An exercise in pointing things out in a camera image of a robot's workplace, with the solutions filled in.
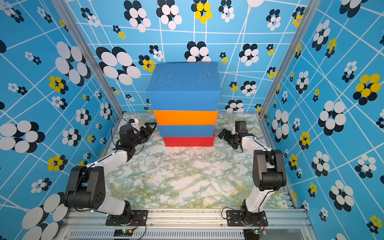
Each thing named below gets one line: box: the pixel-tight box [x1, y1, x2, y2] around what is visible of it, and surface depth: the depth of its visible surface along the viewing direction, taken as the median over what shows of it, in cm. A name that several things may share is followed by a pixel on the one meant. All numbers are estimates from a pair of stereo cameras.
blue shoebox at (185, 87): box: [146, 62, 222, 112], surface depth 71 cm
